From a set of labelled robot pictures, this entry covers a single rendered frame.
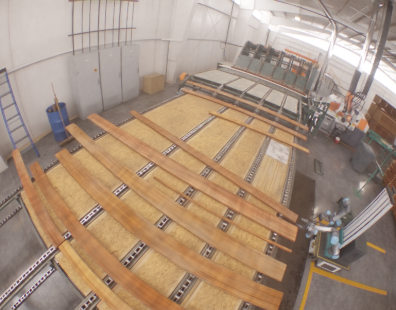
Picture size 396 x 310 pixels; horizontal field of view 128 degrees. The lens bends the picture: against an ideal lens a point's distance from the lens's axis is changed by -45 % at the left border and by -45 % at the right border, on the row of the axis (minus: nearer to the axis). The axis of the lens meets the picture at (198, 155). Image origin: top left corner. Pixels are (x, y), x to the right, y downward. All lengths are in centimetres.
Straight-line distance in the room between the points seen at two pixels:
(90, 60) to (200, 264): 527
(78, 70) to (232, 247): 520
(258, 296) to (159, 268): 101
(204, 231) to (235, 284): 67
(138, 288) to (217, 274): 76
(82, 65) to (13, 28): 236
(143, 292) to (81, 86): 501
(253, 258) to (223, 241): 38
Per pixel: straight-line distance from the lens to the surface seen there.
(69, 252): 211
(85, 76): 548
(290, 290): 322
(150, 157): 268
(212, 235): 199
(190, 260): 185
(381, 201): 304
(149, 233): 195
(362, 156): 721
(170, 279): 184
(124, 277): 185
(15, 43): 545
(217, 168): 263
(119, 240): 201
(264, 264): 207
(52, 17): 568
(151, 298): 178
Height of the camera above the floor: 265
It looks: 40 degrees down
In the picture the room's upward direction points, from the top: 11 degrees clockwise
